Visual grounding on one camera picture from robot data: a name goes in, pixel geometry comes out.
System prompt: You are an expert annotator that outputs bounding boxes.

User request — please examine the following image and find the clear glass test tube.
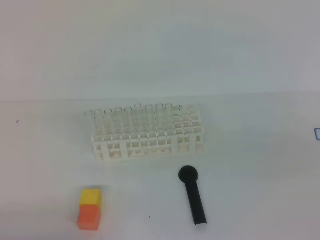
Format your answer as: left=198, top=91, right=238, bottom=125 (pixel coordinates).
left=165, top=103, right=175, bottom=136

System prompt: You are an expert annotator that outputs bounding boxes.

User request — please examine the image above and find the white plastic test tube rack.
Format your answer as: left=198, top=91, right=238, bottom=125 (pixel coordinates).
left=91, top=103, right=204, bottom=163

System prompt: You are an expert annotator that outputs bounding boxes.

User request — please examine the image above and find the black plastic scoop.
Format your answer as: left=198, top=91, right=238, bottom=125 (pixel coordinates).
left=178, top=165, right=207, bottom=225

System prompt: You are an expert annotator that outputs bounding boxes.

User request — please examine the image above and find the yellow cube block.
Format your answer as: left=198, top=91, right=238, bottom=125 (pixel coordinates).
left=79, top=188, right=102, bottom=208

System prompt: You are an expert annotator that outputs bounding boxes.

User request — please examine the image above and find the orange cube block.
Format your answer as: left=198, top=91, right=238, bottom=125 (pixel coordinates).
left=76, top=204, right=101, bottom=231

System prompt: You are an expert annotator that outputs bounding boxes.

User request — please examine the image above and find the blue edged label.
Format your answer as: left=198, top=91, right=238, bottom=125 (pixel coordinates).
left=314, top=128, right=320, bottom=141

